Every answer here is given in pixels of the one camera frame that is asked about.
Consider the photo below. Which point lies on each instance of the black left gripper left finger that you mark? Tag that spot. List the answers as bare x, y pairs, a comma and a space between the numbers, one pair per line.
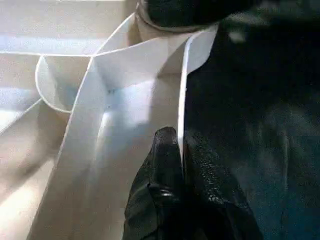
160, 190

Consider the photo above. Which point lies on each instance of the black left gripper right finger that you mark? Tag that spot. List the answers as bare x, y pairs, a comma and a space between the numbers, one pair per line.
212, 195

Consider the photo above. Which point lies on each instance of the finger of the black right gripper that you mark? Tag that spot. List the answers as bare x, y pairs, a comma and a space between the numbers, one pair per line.
185, 12

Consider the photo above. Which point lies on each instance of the white plastic table top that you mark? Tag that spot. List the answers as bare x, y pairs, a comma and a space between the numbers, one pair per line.
75, 125

